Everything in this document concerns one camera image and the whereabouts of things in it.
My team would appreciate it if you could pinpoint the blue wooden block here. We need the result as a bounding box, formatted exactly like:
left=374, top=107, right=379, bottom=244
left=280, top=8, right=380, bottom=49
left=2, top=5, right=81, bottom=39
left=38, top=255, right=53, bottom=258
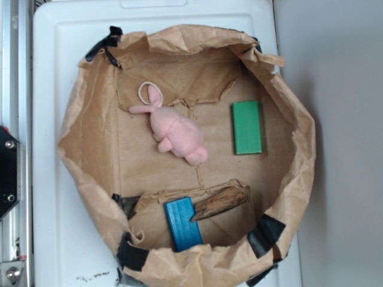
left=165, top=197, right=203, bottom=252

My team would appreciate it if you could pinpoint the black metal bracket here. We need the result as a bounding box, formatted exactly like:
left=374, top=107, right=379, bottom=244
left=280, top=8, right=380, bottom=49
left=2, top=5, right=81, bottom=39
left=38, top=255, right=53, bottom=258
left=0, top=126, right=20, bottom=221

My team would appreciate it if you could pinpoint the aluminium frame rail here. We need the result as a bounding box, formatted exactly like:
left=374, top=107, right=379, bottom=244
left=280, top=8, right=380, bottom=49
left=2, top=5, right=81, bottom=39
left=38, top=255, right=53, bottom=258
left=1, top=1, right=35, bottom=286

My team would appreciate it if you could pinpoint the green wooden block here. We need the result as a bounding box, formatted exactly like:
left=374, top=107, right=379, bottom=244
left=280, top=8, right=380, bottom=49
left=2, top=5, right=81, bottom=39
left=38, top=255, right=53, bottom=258
left=232, top=100, right=263, bottom=155

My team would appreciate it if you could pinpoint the brown wood chip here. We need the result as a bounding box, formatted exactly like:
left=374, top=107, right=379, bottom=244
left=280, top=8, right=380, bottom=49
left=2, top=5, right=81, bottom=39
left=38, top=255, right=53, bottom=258
left=191, top=187, right=247, bottom=222

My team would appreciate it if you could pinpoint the white plastic bin lid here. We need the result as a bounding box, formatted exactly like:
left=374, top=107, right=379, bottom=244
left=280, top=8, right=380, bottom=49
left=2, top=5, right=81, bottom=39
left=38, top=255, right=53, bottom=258
left=32, top=0, right=303, bottom=287

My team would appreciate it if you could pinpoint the brown paper bag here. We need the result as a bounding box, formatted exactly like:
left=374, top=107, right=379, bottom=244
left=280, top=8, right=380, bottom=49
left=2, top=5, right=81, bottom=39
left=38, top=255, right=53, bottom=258
left=57, top=25, right=316, bottom=286

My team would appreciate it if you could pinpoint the pink plush bunny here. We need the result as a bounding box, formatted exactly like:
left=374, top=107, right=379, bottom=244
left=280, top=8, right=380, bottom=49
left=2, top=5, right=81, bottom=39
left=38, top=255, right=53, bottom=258
left=128, top=81, right=208, bottom=166

